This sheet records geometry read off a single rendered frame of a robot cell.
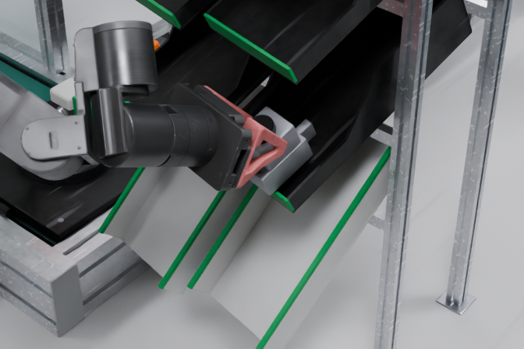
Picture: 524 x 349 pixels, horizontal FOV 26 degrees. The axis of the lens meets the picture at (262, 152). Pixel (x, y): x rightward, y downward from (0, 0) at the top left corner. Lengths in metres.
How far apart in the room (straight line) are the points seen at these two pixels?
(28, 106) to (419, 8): 0.38
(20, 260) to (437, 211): 0.61
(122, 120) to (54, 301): 0.52
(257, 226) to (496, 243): 0.44
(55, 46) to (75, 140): 0.81
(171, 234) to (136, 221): 0.06
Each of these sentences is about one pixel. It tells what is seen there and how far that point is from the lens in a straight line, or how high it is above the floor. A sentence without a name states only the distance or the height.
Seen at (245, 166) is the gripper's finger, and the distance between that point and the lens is 1.06.
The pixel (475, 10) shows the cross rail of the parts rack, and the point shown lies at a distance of 1.30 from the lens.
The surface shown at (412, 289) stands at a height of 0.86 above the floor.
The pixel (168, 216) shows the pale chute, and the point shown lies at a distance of 1.40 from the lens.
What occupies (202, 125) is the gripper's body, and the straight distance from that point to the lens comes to 1.03.
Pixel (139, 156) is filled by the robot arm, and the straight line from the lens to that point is 0.99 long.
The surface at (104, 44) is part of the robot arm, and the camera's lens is 1.00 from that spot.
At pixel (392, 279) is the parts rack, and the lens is 1.32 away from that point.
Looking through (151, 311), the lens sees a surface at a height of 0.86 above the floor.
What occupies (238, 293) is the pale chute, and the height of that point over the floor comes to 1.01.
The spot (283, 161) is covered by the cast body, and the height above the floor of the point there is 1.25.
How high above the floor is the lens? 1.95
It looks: 38 degrees down
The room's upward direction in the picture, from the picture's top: straight up
